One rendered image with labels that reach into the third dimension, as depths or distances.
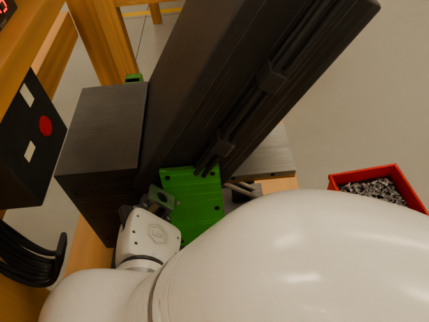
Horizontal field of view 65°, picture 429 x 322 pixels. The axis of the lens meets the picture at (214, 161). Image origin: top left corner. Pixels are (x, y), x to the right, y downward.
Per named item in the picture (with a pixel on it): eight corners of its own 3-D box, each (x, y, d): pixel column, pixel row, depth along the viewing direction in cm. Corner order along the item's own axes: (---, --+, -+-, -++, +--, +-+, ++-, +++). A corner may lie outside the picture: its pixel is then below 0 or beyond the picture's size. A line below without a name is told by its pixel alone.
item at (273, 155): (283, 131, 92) (283, 123, 89) (295, 178, 81) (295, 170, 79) (142, 145, 93) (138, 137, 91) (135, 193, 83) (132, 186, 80)
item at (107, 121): (173, 162, 115) (149, 80, 89) (170, 244, 95) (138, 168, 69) (120, 167, 115) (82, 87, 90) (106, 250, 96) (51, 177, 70)
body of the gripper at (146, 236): (183, 280, 51) (186, 227, 61) (126, 251, 47) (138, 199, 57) (155, 302, 54) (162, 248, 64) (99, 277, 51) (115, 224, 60)
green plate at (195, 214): (225, 216, 82) (216, 143, 70) (227, 242, 75) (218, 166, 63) (179, 220, 82) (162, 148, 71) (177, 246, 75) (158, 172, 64)
